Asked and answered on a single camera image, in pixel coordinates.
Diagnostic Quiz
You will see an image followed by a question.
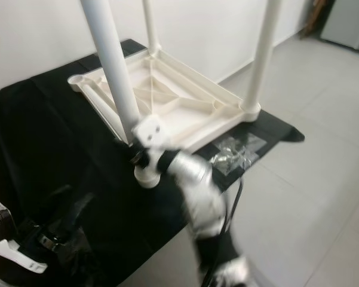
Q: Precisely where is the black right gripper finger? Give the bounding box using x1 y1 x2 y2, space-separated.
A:
115 141 142 161

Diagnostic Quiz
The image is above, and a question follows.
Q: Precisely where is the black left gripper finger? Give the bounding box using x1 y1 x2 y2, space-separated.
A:
72 191 103 237

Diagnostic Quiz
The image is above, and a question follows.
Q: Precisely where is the white plastic table leg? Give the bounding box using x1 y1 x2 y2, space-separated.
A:
81 0 142 144
240 0 283 115
84 81 133 142
142 0 159 52

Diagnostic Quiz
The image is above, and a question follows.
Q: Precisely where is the white plastic table top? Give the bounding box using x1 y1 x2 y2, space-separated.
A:
67 48 262 189

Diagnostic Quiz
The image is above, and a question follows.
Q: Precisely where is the clear tape patch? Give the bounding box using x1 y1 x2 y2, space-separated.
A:
212 133 268 174

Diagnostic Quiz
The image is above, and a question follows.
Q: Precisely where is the black tablecloth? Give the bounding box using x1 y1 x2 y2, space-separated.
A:
0 39 305 287

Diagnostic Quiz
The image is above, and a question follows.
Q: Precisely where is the grey refrigerator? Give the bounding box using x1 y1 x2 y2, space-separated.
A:
320 0 359 51

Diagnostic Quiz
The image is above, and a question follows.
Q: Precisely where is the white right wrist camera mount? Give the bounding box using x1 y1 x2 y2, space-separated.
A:
133 117 171 175

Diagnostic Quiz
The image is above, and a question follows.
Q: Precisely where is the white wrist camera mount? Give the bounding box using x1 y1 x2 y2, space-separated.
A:
0 203 48 274
133 117 171 175

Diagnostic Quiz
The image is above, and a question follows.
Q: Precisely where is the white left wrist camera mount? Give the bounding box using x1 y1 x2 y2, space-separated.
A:
0 203 48 274

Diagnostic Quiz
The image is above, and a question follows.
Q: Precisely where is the brown wooden frame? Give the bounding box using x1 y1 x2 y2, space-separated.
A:
302 0 332 36

